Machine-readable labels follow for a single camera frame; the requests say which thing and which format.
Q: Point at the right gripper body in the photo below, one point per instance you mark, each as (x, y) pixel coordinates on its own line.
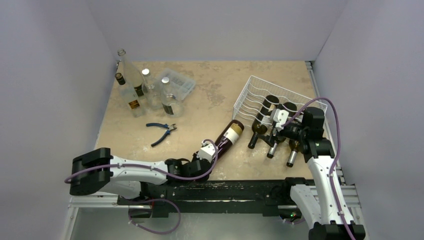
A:
(281, 131)

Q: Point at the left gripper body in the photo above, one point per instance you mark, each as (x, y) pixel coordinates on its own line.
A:
(194, 157)

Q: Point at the amber bottle gold foil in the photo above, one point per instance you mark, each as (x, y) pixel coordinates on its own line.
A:
(229, 137)

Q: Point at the round clear bottle silver cap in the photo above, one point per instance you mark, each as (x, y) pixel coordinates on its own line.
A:
(152, 90)

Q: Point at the square bottle gold black cap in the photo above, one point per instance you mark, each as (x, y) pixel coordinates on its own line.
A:
(129, 96)

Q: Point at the tall clear glass bottle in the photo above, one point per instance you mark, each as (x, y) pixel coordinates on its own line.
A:
(132, 74)

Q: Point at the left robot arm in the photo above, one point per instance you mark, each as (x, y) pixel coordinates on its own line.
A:
(100, 171)

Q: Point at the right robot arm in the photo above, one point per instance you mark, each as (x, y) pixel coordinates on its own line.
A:
(327, 215)

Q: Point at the dark bottle black cap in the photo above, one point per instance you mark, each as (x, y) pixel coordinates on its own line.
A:
(258, 128)

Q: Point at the dark green bottle silver cap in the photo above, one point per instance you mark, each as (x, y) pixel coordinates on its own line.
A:
(292, 109)

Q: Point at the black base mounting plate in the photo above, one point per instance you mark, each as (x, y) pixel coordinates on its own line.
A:
(270, 198)

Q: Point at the clear plastic compartment box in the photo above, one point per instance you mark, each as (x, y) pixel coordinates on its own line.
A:
(182, 84)

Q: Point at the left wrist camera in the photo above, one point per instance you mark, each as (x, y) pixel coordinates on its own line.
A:
(206, 152)

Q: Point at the white wire wine rack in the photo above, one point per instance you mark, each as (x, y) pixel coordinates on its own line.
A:
(250, 101)

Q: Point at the aluminium frame rail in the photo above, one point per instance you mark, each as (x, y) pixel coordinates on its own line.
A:
(77, 203)

